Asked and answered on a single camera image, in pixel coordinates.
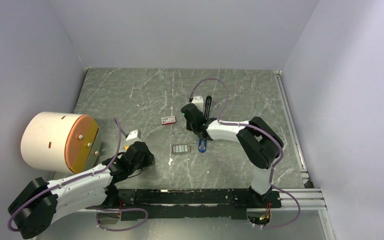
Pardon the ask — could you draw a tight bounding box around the aluminium rail frame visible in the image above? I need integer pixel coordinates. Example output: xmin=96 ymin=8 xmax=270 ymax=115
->
xmin=76 ymin=68 xmax=326 ymax=229

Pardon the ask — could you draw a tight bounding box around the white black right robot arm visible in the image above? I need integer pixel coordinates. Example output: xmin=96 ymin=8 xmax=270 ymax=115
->
xmin=181 ymin=103 xmax=284 ymax=207

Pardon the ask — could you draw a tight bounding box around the white orange cylinder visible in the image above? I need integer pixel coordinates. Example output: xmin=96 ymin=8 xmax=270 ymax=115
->
xmin=20 ymin=111 xmax=101 ymax=174

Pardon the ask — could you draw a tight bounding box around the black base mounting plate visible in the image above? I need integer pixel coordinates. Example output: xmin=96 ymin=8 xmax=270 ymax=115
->
xmin=98 ymin=188 xmax=282 ymax=220

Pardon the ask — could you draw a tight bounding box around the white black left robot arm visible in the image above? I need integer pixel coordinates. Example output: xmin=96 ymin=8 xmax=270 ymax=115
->
xmin=7 ymin=141 xmax=155 ymax=240

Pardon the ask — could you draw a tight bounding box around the grey staple strips tray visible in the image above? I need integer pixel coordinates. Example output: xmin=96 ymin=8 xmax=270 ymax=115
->
xmin=171 ymin=144 xmax=191 ymax=155

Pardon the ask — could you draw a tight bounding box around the white red staple box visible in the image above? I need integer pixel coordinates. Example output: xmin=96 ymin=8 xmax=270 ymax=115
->
xmin=161 ymin=116 xmax=176 ymax=126

